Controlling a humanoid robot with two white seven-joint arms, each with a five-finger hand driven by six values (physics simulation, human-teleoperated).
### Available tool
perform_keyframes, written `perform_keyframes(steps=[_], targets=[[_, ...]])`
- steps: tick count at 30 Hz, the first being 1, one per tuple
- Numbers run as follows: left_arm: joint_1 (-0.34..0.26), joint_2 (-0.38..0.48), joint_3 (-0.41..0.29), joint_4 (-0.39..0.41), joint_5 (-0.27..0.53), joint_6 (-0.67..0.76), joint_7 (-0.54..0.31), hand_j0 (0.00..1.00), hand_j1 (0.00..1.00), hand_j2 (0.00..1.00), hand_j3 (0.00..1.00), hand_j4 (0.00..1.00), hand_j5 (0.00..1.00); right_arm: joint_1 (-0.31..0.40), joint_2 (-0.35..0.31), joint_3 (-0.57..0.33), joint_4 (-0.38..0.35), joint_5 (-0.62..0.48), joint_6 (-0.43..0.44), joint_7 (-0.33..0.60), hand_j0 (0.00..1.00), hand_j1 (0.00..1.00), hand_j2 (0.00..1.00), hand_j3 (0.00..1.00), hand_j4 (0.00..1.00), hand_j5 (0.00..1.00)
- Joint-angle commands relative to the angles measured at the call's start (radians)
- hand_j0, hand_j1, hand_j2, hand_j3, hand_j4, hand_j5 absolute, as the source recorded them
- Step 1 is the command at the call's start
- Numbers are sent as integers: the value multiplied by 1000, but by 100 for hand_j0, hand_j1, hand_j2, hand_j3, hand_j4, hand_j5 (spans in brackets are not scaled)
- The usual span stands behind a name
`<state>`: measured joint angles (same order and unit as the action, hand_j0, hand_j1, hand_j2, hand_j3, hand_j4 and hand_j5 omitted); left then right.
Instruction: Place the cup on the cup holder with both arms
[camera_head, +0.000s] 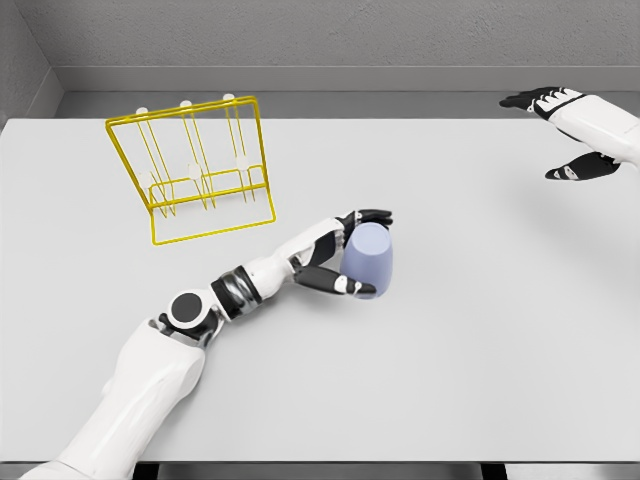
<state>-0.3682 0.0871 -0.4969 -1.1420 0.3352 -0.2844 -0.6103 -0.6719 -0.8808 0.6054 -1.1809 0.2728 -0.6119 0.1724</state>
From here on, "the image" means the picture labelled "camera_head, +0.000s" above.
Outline lavender plastic cup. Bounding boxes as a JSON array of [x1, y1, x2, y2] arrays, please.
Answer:
[[339, 222, 396, 301]]

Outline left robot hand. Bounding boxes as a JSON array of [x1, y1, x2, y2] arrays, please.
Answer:
[[270, 208, 394, 297]]

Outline yellow wire cup holder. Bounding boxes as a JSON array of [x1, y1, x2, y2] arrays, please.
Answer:
[[104, 93, 278, 247]]

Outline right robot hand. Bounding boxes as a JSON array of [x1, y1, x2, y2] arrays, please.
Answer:
[[498, 86, 640, 182]]

